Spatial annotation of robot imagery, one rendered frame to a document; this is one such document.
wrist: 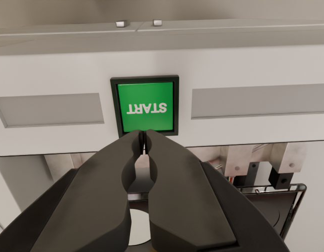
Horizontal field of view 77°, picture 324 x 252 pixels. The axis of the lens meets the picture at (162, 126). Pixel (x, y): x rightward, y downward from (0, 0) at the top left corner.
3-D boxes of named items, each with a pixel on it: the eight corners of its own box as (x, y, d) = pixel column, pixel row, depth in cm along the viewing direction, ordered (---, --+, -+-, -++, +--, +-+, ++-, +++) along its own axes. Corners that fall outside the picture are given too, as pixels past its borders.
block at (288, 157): (289, 160, 32) (301, 173, 30) (268, 161, 32) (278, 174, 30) (304, 115, 28) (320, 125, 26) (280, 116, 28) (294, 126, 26)
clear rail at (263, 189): (301, 187, 34) (307, 193, 33) (76, 199, 33) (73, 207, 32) (304, 180, 33) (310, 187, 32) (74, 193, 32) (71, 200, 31)
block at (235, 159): (239, 163, 32) (247, 176, 29) (218, 164, 32) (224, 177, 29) (248, 118, 28) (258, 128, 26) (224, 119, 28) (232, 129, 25)
